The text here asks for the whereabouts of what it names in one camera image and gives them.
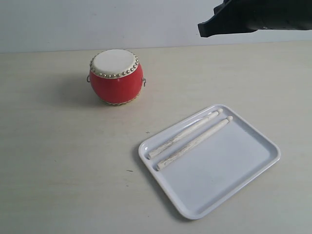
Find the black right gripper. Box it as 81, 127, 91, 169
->
198, 0, 312, 38

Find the white drumstick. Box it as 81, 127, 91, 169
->
147, 108, 223, 159
156, 116, 233, 171

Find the small red drum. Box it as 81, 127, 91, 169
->
87, 49, 146, 105

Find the white plastic tray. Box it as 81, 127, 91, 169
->
138, 104, 281, 220

